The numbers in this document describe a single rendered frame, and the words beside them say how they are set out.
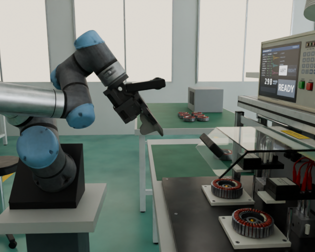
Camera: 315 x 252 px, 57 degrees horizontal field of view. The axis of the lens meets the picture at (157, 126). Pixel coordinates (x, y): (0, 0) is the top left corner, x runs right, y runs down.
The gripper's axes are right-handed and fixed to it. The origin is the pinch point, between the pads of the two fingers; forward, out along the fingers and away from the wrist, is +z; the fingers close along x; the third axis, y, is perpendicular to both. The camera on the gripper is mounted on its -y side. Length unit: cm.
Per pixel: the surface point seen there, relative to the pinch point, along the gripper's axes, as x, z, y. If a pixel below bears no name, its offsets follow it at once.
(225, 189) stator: -6.7, 31.4, -5.5
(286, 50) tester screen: -0.8, 2.1, -44.3
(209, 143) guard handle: 22.9, 3.6, -8.1
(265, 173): -11.2, 37.6, -20.7
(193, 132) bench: -144, 48, -13
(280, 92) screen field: -2.4, 12.4, -37.0
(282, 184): 14.7, 27.7, -18.4
